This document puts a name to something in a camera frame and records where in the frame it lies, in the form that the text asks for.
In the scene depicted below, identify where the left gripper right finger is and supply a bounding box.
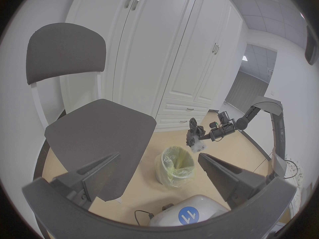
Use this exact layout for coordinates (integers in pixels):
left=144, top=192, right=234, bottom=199
left=198, top=153, right=266, bottom=209

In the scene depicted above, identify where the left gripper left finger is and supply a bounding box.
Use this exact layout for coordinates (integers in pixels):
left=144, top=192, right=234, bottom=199
left=49, top=152, right=122, bottom=209

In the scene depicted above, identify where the white printed wrapper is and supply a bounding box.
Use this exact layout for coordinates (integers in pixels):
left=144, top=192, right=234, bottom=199
left=191, top=141, right=207, bottom=154

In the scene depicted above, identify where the black plastic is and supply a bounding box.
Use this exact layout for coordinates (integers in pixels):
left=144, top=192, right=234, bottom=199
left=186, top=117, right=206, bottom=146

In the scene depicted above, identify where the yellow plastic bag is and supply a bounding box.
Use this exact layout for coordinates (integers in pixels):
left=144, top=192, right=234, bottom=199
left=154, top=145, right=196, bottom=189

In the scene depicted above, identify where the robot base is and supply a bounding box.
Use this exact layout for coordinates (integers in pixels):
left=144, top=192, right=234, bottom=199
left=147, top=194, right=230, bottom=227

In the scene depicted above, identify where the pale grey trash bin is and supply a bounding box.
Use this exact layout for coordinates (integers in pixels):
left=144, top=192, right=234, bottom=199
left=155, top=146, right=196, bottom=187

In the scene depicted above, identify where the dark grey white chair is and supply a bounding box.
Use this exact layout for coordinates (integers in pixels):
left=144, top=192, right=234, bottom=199
left=26, top=23, right=157, bottom=203

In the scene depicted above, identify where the grey curtain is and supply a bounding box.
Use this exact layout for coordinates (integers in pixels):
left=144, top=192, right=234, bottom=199
left=225, top=71, right=269, bottom=114

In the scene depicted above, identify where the white wardrobe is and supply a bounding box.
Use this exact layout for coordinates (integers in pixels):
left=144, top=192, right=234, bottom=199
left=60, top=0, right=243, bottom=134

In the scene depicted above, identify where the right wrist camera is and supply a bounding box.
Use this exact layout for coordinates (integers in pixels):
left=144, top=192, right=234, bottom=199
left=209, top=111, right=236, bottom=129

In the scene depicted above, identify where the thin black cable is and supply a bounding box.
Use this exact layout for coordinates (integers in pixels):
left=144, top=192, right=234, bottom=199
left=284, top=159, right=302, bottom=179

